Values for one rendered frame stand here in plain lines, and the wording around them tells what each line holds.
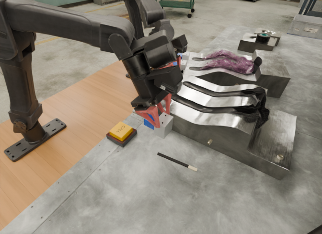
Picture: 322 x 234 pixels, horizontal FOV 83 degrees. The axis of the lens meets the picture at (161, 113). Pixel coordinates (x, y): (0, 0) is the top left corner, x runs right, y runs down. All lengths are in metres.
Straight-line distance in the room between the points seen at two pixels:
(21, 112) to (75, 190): 0.28
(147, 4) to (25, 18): 0.43
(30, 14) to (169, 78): 0.30
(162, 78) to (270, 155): 0.41
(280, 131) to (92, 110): 0.72
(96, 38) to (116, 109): 0.44
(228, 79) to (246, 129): 0.39
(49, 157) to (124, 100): 0.37
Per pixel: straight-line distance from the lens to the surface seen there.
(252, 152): 0.63
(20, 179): 0.73
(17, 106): 0.67
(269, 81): 0.94
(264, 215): 0.61
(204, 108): 0.69
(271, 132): 0.72
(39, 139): 0.78
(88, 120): 0.80
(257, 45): 1.36
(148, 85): 0.44
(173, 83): 0.41
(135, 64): 0.45
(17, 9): 0.49
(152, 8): 0.76
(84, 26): 0.44
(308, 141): 0.85
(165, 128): 0.51
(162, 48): 0.43
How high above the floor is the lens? 1.32
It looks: 43 degrees down
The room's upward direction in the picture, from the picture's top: straight up
